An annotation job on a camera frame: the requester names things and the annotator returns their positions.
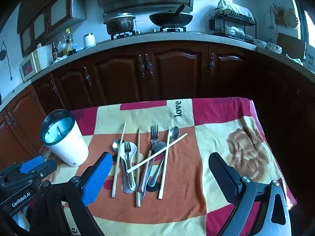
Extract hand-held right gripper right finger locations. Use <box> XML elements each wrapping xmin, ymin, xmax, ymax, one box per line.
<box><xmin>208</xmin><ymin>152</ymin><xmax>292</xmax><ymax>236</ymax></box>

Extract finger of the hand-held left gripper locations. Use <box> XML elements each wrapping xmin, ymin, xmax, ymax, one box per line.
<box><xmin>19</xmin><ymin>156</ymin><xmax>45</xmax><ymax>174</ymax></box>
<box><xmin>29</xmin><ymin>159</ymin><xmax>57</xmax><ymax>178</ymax></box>

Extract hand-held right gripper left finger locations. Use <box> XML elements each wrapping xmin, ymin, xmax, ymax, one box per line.
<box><xmin>30</xmin><ymin>152</ymin><xmax>113</xmax><ymax>236</ymax></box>

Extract tan wooden chopstick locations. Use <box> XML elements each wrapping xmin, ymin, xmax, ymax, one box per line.
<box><xmin>158</xmin><ymin>128</ymin><xmax>171</xmax><ymax>199</ymax></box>
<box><xmin>111</xmin><ymin>121</ymin><xmax>127</xmax><ymax>198</ymax></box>

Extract white cup with teal rim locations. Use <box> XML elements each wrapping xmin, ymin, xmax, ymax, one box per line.
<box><xmin>41</xmin><ymin>109</ymin><xmax>89</xmax><ymax>168</ymax></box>

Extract small metal fork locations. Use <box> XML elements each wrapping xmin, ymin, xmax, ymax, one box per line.
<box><xmin>124</xmin><ymin>141</ymin><xmax>137</xmax><ymax>192</ymax></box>

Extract white ceramic spoon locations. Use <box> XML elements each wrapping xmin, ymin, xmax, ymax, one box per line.
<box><xmin>122</xmin><ymin>141</ymin><xmax>138</xmax><ymax>194</ymax></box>

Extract long-handled metal spoon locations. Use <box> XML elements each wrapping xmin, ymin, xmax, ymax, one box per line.
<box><xmin>148</xmin><ymin>126</ymin><xmax>180</xmax><ymax>187</ymax></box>

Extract large metal spoon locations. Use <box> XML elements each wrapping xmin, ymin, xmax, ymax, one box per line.
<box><xmin>141</xmin><ymin>141</ymin><xmax>167</xmax><ymax>202</ymax></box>

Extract large metal fork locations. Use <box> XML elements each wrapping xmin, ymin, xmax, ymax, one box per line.
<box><xmin>138</xmin><ymin>124</ymin><xmax>158</xmax><ymax>193</ymax></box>

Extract white fluffy cloth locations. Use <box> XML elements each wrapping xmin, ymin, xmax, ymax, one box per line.
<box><xmin>11</xmin><ymin>202</ymin><xmax>33</xmax><ymax>231</ymax></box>

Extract red orange checked blanket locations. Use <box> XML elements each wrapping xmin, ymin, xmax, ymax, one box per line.
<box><xmin>37</xmin><ymin>97</ymin><xmax>298</xmax><ymax>236</ymax></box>

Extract cream microwave oven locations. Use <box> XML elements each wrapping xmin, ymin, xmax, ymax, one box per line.
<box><xmin>19</xmin><ymin>45</ymin><xmax>53</xmax><ymax>81</ymax></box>

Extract brown base cabinets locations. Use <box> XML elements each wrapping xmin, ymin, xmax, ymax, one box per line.
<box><xmin>0</xmin><ymin>41</ymin><xmax>315</xmax><ymax>172</ymax></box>

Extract brown glass bottle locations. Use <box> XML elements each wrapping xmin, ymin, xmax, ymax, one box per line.
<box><xmin>52</xmin><ymin>40</ymin><xmax>59</xmax><ymax>62</ymax></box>

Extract white canister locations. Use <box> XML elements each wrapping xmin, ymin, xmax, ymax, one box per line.
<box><xmin>83</xmin><ymin>33</ymin><xmax>96</xmax><ymax>49</ymax></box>

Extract patterned bowl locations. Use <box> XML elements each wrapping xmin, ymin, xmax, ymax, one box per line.
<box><xmin>266</xmin><ymin>42</ymin><xmax>283</xmax><ymax>54</ymax></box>

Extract grey stone countertop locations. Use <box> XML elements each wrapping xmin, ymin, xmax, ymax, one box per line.
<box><xmin>0</xmin><ymin>31</ymin><xmax>315</xmax><ymax>113</ymax></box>

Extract blue and white box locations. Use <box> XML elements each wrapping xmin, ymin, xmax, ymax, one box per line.
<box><xmin>304</xmin><ymin>44</ymin><xmax>315</xmax><ymax>70</ymax></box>

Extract brown cutting board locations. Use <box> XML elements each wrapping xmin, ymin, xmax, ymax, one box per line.
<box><xmin>276</xmin><ymin>33</ymin><xmax>307</xmax><ymax>59</ymax></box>

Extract gas stove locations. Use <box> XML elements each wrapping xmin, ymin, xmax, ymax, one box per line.
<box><xmin>110</xmin><ymin>27</ymin><xmax>187</xmax><ymax>40</ymax></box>

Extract blackened cooking pot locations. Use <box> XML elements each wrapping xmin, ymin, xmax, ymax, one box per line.
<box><xmin>103</xmin><ymin>13</ymin><xmax>136</xmax><ymax>35</ymax></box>

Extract black wok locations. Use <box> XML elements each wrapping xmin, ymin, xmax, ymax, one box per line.
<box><xmin>149</xmin><ymin>4</ymin><xmax>194</xmax><ymax>28</ymax></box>

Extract white cloth on rack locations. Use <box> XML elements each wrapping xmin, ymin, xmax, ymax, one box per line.
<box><xmin>217</xmin><ymin>0</ymin><xmax>254</xmax><ymax>21</ymax></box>

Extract round yellow strainer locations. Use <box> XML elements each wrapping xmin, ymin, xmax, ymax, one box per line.
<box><xmin>283</xmin><ymin>8</ymin><xmax>299</xmax><ymax>29</ymax></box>

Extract black wall cable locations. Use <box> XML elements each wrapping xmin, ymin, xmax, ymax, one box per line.
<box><xmin>0</xmin><ymin>42</ymin><xmax>13</xmax><ymax>80</ymax></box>

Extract black wire dish rack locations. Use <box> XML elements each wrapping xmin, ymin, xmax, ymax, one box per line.
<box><xmin>209</xmin><ymin>7</ymin><xmax>258</xmax><ymax>40</ymax></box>

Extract brown wall cabinet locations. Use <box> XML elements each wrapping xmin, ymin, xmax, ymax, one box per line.
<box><xmin>18</xmin><ymin>0</ymin><xmax>87</xmax><ymax>57</ymax></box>

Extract wall chopstick holder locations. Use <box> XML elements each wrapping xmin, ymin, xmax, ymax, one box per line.
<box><xmin>269</xmin><ymin>2</ymin><xmax>287</xmax><ymax>27</ymax></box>

